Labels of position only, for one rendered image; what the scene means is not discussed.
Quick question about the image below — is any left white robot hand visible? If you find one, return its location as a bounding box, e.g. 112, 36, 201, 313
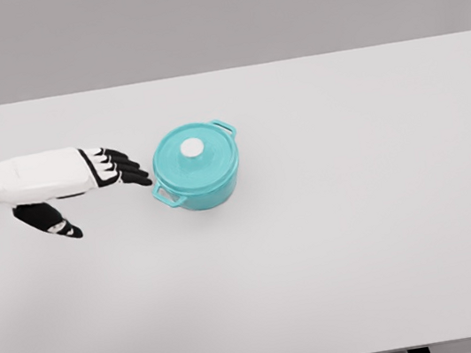
0, 135, 161, 252

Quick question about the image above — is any turquoise pot lid white knob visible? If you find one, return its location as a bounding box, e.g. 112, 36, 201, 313
148, 116, 245, 200

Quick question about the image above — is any turquoise pot with handles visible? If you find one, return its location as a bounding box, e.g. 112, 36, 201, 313
141, 116, 250, 219

